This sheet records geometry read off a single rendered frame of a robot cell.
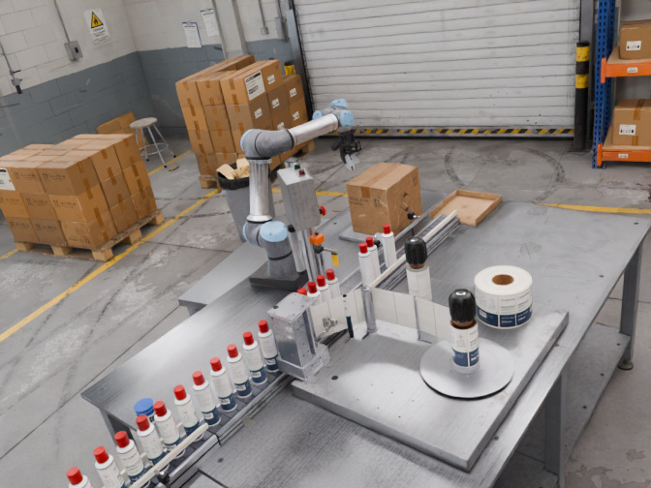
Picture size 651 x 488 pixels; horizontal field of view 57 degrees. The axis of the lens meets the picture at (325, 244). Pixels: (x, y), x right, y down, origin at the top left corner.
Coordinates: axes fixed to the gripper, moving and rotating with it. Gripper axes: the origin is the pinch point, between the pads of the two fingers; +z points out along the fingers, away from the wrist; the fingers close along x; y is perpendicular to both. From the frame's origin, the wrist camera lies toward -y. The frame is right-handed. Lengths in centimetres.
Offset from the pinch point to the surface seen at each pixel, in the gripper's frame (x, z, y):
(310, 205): -76, -13, 58
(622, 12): 375, -16, -18
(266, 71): 174, -40, -280
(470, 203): 45, 35, 35
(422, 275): -52, 24, 82
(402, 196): 4.3, 15.4, 27.3
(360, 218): -10.6, 22.5, 10.3
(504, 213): 44, 39, 56
